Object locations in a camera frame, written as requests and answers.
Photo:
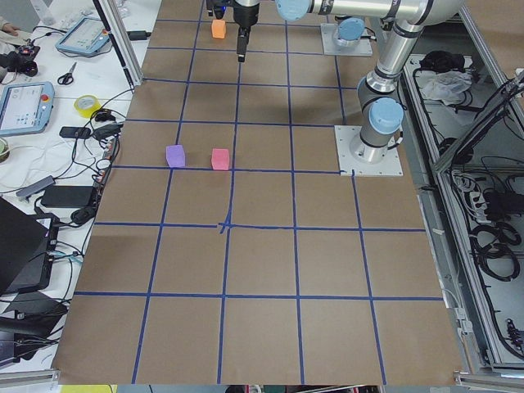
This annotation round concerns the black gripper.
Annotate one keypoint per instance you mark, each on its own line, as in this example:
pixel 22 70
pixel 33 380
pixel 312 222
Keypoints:
pixel 246 15

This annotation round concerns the orange foam block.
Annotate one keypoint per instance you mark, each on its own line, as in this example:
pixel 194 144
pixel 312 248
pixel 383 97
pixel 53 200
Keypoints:
pixel 218 29

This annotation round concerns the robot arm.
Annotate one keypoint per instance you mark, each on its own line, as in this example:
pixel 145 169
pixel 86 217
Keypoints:
pixel 382 115

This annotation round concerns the pink foam block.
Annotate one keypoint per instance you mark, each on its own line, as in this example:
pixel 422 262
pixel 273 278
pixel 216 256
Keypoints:
pixel 220 159

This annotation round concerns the purple foam block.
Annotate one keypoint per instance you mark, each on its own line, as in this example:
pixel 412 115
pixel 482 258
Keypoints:
pixel 175 156

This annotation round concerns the teach pendant far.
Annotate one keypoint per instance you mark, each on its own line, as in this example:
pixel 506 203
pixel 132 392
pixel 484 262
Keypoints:
pixel 86 38

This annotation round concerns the teach pendant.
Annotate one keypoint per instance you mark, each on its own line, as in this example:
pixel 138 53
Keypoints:
pixel 26 108
pixel 86 38

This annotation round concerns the yellow tape roll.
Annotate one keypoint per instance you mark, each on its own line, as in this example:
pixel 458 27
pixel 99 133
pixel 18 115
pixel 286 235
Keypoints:
pixel 87 105

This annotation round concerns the white crumpled cloth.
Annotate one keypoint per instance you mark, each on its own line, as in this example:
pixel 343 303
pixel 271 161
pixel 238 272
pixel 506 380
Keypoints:
pixel 448 87

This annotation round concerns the teach pendant near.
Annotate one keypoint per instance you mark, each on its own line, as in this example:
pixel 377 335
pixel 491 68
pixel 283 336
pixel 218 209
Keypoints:
pixel 26 108

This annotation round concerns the black power adapter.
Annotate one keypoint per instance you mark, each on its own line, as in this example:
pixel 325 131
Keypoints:
pixel 57 196

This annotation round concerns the black laptop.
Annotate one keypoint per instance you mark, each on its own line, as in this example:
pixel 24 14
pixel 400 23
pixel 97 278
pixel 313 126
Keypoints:
pixel 27 243

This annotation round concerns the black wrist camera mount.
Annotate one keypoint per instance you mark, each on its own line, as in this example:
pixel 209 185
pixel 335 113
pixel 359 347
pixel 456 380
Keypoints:
pixel 217 8

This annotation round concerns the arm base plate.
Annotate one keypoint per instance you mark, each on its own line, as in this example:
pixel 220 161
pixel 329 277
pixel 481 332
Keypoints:
pixel 355 158
pixel 335 45

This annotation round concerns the aluminium frame post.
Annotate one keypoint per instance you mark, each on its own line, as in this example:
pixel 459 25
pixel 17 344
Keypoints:
pixel 110 17

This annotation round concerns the black handled scissors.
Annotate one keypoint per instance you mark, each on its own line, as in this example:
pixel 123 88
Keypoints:
pixel 67 78

